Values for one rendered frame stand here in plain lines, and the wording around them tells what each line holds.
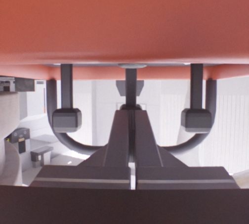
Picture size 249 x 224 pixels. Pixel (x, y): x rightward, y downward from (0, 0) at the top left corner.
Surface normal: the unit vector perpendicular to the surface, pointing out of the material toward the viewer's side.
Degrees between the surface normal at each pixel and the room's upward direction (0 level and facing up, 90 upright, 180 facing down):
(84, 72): 88
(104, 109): 90
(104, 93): 90
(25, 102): 90
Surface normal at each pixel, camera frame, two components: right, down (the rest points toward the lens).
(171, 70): -0.03, 0.09
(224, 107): -0.40, 0.05
